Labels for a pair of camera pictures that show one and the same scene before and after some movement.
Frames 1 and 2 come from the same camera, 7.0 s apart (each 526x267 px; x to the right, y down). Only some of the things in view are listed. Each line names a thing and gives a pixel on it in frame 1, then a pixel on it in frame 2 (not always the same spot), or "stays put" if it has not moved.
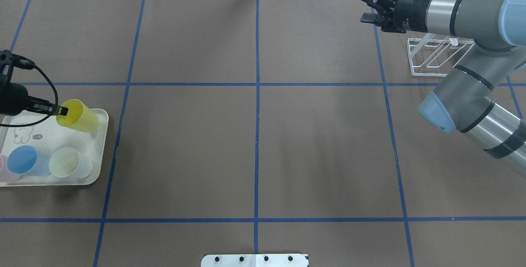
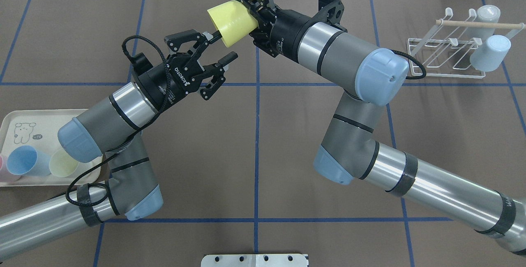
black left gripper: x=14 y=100 to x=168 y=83
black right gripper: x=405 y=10 to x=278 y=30
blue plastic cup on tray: x=25 y=159 stays put
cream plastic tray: x=35 y=150 stays put
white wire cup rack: x=436 y=57 stays put
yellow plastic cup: x=79 y=116 to x=233 y=20
